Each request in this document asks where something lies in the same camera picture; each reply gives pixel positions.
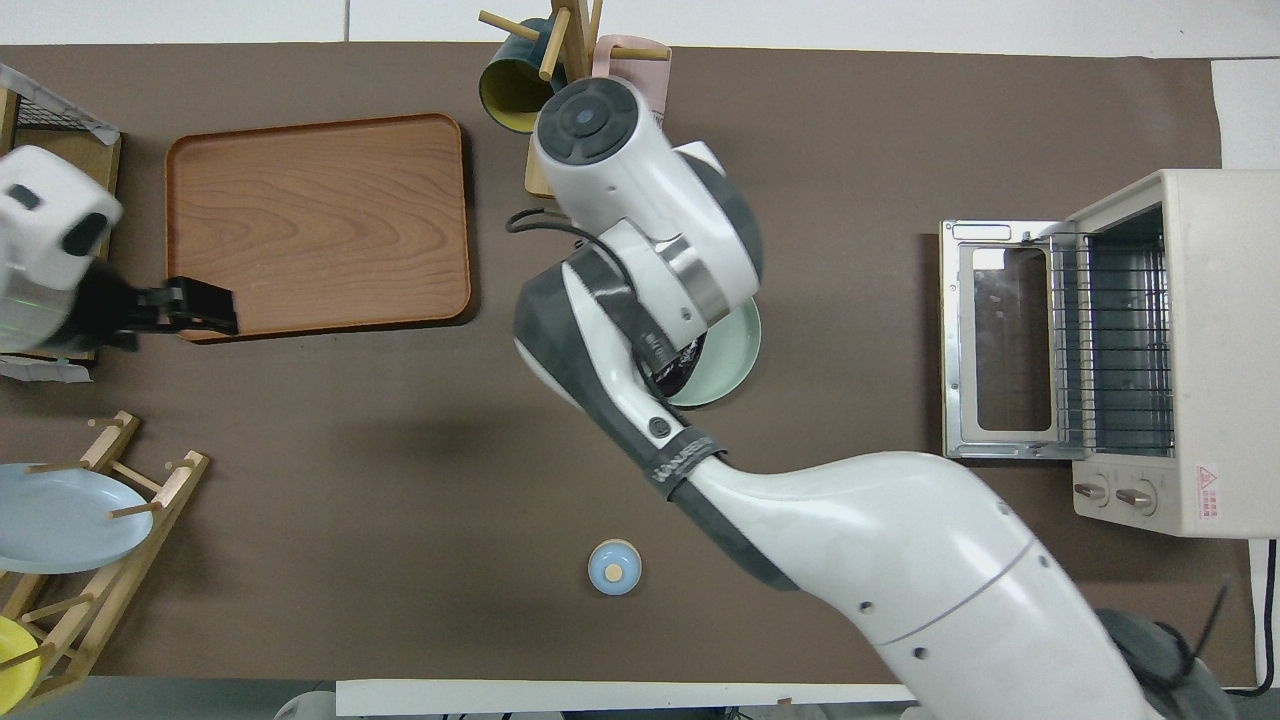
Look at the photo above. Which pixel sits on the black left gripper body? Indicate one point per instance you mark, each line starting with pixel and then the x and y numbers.
pixel 105 305

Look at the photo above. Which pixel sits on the dark purple eggplant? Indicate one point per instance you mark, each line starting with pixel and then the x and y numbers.
pixel 692 365

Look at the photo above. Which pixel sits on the pale green plate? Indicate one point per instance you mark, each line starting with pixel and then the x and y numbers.
pixel 730 365

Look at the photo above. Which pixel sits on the glass oven door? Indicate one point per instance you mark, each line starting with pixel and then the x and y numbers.
pixel 1005 340

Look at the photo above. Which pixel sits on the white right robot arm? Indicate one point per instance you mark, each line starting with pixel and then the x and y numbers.
pixel 900 560

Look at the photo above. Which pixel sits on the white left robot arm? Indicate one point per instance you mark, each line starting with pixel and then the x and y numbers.
pixel 45 230

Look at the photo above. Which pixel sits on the silver oven knob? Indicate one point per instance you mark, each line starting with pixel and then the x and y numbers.
pixel 1092 492
pixel 1137 497

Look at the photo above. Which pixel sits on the metal oven rack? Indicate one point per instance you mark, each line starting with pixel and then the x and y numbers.
pixel 1115 340

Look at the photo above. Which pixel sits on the white toaster oven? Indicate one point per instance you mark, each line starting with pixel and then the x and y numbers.
pixel 1225 420

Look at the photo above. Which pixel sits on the wooden serving tray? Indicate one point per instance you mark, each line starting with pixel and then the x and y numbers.
pixel 315 225

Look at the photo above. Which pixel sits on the light blue plate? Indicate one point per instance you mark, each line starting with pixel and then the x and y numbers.
pixel 60 520

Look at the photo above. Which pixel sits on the brown table mat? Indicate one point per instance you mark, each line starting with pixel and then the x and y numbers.
pixel 350 500

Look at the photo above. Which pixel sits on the wooden dish rack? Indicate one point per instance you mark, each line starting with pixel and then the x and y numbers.
pixel 120 570

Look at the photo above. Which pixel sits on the dark teal mug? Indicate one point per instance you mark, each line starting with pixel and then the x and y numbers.
pixel 510 85

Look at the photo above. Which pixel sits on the yellow plate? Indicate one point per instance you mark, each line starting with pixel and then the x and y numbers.
pixel 12 665

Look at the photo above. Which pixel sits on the white round base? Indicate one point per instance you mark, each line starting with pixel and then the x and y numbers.
pixel 305 706

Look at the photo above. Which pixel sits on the wooden mug tree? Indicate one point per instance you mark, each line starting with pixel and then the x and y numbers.
pixel 575 30

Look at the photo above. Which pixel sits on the small blue lidded jar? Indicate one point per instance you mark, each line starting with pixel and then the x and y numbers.
pixel 614 567

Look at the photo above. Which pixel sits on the pink mug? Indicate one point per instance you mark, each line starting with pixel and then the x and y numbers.
pixel 650 65

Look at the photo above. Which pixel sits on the red warning sticker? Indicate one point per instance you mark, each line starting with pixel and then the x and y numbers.
pixel 1208 492

